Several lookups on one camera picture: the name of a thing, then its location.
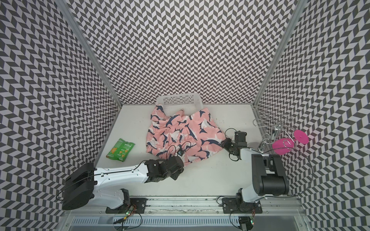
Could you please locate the white perforated plastic basket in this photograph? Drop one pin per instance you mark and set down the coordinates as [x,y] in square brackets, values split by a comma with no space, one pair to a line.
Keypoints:
[189,103]

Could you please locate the pink shark print shorts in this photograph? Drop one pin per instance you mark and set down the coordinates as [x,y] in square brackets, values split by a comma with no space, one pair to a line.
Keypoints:
[195,137]

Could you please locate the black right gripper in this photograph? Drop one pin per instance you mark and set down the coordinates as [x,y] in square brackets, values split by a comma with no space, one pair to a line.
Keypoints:
[225,145]

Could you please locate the aluminium corner post left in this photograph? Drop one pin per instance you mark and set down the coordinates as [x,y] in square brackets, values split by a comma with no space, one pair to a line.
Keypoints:
[64,9]

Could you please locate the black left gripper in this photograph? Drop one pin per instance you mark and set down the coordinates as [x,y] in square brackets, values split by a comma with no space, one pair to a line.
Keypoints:
[176,175]

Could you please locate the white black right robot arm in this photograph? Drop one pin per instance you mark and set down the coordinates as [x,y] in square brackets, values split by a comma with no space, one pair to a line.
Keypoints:
[267,173]

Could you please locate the aluminium front rail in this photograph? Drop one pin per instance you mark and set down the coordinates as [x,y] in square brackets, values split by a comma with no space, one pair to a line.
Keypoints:
[210,206]

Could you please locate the aluminium corner post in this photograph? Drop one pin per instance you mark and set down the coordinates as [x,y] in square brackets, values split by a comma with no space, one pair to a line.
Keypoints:
[280,49]
[64,9]

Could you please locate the green snack bag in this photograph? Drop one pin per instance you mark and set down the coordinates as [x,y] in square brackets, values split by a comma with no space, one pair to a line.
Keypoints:
[121,150]

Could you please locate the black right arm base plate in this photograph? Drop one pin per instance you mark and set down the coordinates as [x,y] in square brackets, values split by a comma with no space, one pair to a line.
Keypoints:
[233,205]

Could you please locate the chrome wire glass rack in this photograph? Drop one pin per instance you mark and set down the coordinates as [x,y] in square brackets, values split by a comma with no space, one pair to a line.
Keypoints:
[271,132]

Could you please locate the pink plastic wine glass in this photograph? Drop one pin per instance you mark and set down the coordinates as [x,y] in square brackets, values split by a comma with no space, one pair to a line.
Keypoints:
[285,145]

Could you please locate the aluminium corner post right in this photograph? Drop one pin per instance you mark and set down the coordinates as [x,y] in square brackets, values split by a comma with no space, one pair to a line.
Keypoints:
[280,49]

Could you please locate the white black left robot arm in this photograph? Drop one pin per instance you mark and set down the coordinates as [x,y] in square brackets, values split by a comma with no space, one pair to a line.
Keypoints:
[90,185]

